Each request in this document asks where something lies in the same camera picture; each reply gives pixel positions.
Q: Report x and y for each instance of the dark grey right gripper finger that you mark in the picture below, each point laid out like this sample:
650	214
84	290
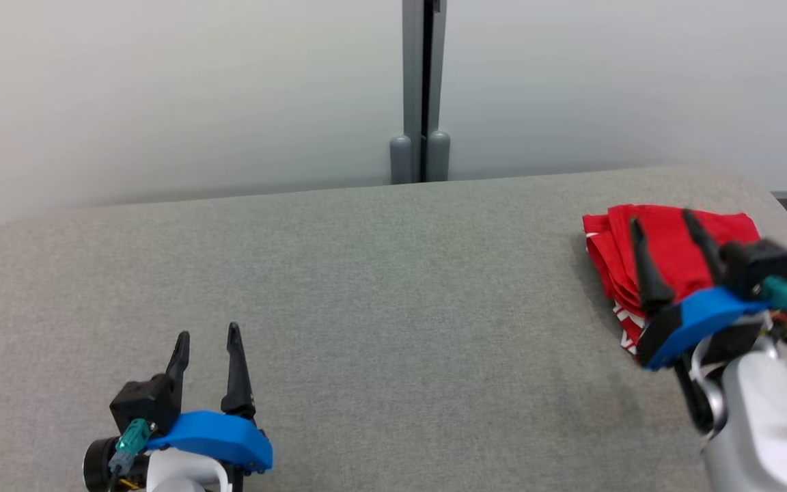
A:
653	287
708	249

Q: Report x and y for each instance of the red white jersey with lettering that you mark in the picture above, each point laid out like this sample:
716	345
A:
673	239

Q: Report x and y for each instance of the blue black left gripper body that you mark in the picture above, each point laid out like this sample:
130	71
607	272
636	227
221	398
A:
223	437

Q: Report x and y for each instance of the grey partition post two feet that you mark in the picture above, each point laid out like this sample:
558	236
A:
421	82

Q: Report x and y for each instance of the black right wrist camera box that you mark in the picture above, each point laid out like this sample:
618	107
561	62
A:
759	266

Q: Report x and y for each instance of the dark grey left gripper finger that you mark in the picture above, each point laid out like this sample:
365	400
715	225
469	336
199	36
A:
238	383
178	362

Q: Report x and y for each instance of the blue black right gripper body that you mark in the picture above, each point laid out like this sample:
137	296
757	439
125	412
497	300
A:
701	318

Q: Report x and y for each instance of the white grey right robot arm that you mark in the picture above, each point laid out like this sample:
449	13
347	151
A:
755	424

